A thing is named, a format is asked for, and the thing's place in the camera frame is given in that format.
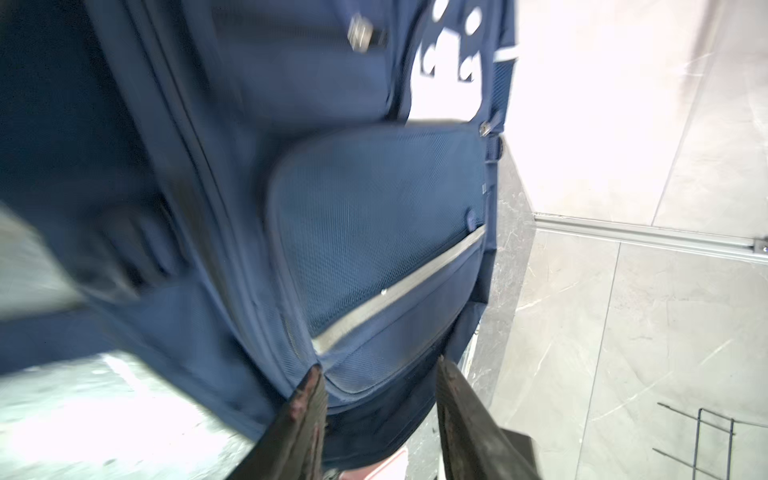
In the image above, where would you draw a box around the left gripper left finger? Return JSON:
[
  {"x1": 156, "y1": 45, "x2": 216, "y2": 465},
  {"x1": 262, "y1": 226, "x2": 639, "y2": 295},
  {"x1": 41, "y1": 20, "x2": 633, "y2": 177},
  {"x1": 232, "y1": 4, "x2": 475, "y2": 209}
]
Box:
[{"x1": 228, "y1": 365, "x2": 328, "y2": 480}]

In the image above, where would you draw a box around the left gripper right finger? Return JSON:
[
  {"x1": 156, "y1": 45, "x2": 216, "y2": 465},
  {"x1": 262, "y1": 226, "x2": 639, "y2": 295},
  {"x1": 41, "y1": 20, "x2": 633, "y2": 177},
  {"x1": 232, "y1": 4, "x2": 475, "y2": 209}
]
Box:
[{"x1": 436, "y1": 357, "x2": 540, "y2": 479}]

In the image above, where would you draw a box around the navy blue student backpack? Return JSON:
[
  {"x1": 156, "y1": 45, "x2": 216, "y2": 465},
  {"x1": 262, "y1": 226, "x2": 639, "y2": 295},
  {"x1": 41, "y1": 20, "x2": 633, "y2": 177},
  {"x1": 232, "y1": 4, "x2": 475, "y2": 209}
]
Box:
[{"x1": 1, "y1": 1, "x2": 516, "y2": 472}]

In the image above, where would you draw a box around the pink pencil case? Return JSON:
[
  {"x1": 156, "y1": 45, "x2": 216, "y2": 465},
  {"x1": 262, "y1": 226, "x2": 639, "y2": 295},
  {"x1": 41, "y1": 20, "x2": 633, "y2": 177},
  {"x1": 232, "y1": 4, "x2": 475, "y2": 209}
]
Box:
[{"x1": 339, "y1": 446, "x2": 409, "y2": 480}]

